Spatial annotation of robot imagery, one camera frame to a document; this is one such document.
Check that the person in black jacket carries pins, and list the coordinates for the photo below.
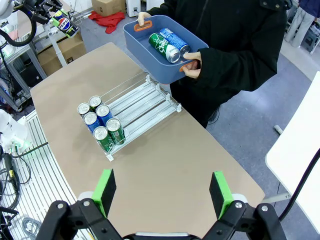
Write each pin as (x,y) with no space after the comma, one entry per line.
(225,30)

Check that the aluminium frame rack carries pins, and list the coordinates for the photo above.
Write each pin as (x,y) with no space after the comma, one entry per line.
(10,82)

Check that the white box appliance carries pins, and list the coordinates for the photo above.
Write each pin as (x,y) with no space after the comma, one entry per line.
(136,7)

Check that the large labelled cardboard box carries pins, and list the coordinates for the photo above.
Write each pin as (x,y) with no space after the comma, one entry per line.
(70,47)

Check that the person in grey trousers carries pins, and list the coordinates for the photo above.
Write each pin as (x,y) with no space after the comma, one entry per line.
(300,22)

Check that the black Pepsi can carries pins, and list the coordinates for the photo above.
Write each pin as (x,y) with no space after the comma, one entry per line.
(95,101)
(83,108)
(64,23)

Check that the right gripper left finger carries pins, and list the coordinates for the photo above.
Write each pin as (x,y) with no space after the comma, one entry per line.
(102,192)

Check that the white rounded table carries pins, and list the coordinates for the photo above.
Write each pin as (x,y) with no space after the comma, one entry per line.
(295,140)

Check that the white slotted robot base plate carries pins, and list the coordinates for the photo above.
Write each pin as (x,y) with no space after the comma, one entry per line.
(50,175)

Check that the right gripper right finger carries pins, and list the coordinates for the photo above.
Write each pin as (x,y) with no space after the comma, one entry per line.
(222,195)

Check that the person's right hand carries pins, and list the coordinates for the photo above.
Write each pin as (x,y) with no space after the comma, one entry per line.
(141,20)

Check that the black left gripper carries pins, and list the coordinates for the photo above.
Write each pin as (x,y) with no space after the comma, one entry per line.
(42,10)

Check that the white stand pole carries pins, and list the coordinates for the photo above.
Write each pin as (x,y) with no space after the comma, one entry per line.
(55,45)

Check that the brown cardboard box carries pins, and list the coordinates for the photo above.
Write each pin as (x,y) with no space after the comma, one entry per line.
(107,7)

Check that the black computer case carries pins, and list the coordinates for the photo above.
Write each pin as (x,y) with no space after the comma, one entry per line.
(31,72)

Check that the red cloth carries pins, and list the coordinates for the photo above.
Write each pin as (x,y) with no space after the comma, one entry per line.
(107,21)

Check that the person's left forearm black sleeve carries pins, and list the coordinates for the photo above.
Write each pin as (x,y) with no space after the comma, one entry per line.
(237,67)

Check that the person's left hand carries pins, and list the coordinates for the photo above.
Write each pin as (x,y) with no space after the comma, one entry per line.
(193,71)

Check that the green cider can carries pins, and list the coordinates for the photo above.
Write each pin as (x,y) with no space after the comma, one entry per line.
(161,46)
(113,124)
(100,132)

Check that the person's right forearm black sleeve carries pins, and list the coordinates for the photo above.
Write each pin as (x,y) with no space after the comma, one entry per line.
(160,7)

